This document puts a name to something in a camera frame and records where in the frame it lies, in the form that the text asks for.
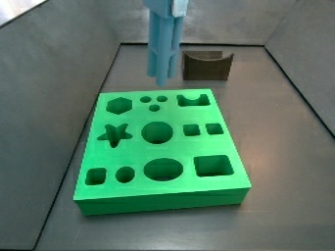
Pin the blue three prong object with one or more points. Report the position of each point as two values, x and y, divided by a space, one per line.
165 39

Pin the green shape sorting board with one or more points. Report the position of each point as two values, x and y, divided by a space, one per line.
160 154

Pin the black curved holder stand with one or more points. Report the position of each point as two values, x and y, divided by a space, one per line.
206 65

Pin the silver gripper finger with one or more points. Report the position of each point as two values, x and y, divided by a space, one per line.
180 8

